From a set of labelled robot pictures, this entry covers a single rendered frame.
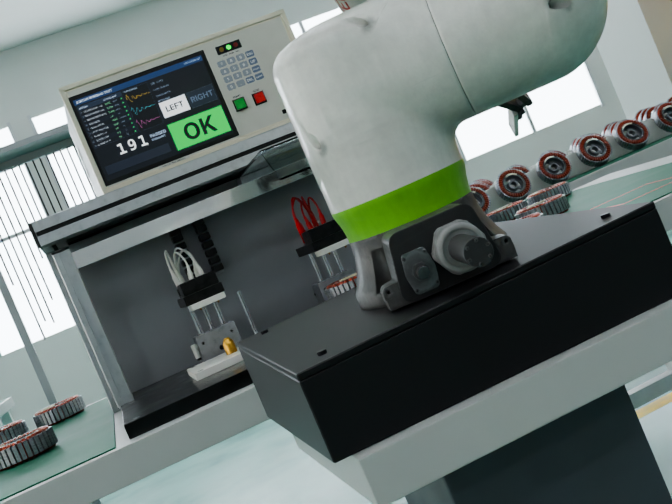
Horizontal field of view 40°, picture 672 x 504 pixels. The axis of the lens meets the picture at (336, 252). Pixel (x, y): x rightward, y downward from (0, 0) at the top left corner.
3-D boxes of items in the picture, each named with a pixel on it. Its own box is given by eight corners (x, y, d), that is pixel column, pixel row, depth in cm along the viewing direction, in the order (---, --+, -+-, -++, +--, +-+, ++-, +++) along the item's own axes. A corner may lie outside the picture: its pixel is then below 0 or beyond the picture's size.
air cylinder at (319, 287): (365, 294, 173) (353, 267, 173) (328, 311, 171) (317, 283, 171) (357, 295, 178) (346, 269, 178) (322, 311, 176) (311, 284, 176)
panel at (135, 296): (422, 263, 190) (365, 127, 189) (114, 400, 173) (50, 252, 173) (420, 263, 191) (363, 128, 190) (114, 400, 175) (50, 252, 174)
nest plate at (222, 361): (284, 341, 149) (281, 334, 149) (197, 381, 145) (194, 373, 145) (268, 340, 164) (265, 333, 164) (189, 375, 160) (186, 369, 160)
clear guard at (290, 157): (417, 125, 149) (402, 90, 148) (280, 180, 143) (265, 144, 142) (363, 159, 180) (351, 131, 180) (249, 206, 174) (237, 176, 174)
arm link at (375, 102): (501, 184, 77) (410, -33, 75) (331, 254, 81) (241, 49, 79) (505, 171, 89) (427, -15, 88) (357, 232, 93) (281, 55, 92)
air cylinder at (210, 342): (245, 348, 167) (233, 320, 167) (206, 365, 165) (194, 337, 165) (241, 347, 172) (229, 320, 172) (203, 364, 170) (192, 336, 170)
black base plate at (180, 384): (521, 260, 144) (515, 246, 144) (129, 440, 128) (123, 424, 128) (422, 275, 190) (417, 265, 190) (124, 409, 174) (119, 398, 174)
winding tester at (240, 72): (326, 110, 175) (283, 8, 174) (104, 196, 164) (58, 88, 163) (287, 147, 212) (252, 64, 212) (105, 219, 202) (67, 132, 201)
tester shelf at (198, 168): (391, 108, 175) (381, 86, 175) (39, 248, 158) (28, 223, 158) (335, 151, 217) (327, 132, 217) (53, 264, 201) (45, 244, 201)
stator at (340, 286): (398, 281, 156) (390, 260, 156) (338, 308, 154) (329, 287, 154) (382, 282, 167) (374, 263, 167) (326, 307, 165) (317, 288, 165)
